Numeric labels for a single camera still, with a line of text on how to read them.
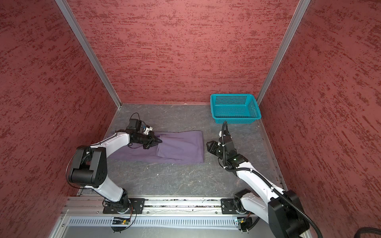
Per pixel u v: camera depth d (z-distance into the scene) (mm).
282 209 396
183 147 934
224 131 758
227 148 629
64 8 710
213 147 740
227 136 682
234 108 1215
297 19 756
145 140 801
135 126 757
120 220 722
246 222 707
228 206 744
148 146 829
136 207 741
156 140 874
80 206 758
